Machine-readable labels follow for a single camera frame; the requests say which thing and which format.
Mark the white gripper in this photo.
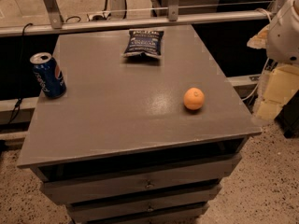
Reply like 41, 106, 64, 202
247, 0, 299, 120

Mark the blue pepsi can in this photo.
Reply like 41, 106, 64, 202
30, 52, 66, 98

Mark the orange fruit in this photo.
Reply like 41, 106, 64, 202
183, 88, 205, 110

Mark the top grey drawer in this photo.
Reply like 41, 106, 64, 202
42, 154, 241, 204

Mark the grey drawer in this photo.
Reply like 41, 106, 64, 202
83, 202, 209, 224
68, 184, 221, 222
42, 154, 241, 204

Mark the blue chip bag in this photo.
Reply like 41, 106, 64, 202
123, 30, 164, 58

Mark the grey drawer cabinet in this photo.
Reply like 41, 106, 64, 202
17, 24, 263, 224

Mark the middle grey drawer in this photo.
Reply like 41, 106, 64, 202
68, 184, 221, 222

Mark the bottom grey drawer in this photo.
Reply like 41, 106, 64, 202
83, 202, 209, 224

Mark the metal railing bar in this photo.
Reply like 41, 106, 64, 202
0, 8, 274, 37

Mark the white cable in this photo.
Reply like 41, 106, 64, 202
241, 57, 271, 103

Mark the middle metal bracket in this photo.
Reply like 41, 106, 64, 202
168, 0, 179, 21

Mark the metal bracket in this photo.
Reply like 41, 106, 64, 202
168, 0, 179, 21
43, 0, 64, 29

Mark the left metal bracket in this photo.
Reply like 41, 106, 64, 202
43, 0, 64, 29

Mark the black hanging cable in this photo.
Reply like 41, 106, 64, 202
7, 22, 34, 125

